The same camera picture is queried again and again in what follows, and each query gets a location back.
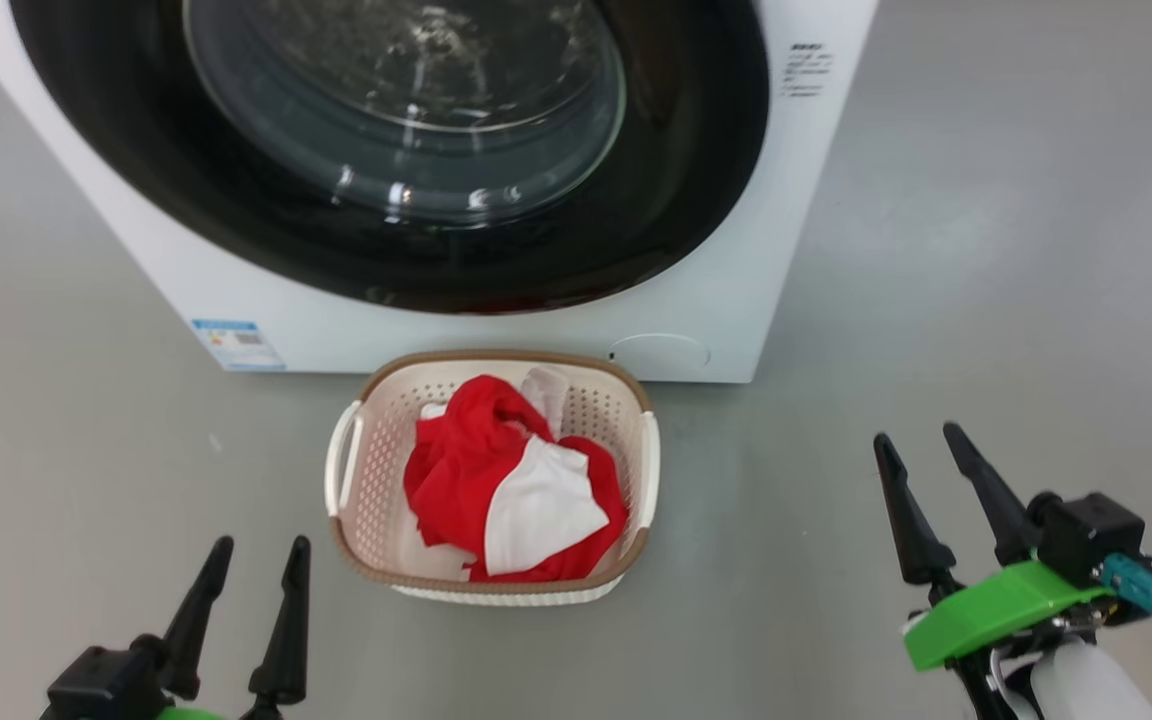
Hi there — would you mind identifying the black round glass washer door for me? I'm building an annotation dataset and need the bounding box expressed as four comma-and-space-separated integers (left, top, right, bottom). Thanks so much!
8, 0, 771, 317

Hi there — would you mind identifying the blue energy label sticker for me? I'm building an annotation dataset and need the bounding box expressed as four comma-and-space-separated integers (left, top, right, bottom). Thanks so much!
190, 318, 288, 373

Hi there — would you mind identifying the red and white garment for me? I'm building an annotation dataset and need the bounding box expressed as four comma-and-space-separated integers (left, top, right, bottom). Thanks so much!
416, 366, 630, 585

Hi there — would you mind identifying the cream perforated laundry basket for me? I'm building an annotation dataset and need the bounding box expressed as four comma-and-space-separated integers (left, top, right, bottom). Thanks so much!
323, 348, 662, 609

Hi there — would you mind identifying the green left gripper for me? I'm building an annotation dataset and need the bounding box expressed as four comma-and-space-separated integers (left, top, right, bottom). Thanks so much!
151, 535, 313, 720

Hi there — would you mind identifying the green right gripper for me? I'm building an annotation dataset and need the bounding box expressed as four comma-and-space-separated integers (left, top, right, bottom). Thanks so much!
872, 421, 1117, 673

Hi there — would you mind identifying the teal right camera connector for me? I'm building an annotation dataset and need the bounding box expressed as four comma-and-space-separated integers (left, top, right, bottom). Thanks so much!
1100, 552, 1152, 634

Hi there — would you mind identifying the white front-load washing machine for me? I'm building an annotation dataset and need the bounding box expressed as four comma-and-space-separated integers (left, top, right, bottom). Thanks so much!
0, 0, 880, 385

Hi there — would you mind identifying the plain red garment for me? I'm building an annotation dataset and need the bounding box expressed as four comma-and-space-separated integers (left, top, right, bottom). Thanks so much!
402, 374, 557, 563

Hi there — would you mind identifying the round white filter cover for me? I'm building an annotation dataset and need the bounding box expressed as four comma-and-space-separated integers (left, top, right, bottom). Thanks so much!
607, 332, 713, 377

